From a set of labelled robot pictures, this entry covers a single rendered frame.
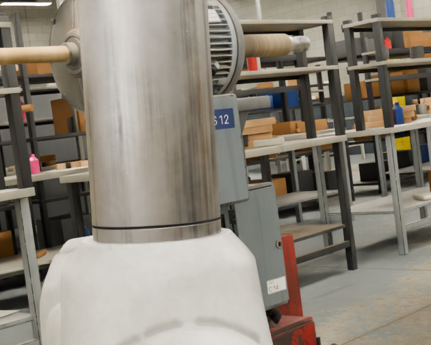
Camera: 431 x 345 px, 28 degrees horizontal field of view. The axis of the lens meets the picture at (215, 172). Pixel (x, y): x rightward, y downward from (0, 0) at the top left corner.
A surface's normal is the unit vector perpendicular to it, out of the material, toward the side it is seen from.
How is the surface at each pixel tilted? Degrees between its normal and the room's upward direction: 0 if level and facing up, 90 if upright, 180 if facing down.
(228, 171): 90
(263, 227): 90
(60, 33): 85
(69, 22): 82
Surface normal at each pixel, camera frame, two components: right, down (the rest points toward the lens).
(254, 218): 0.69, -0.05
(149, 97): 0.11, 0.03
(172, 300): 0.15, -0.21
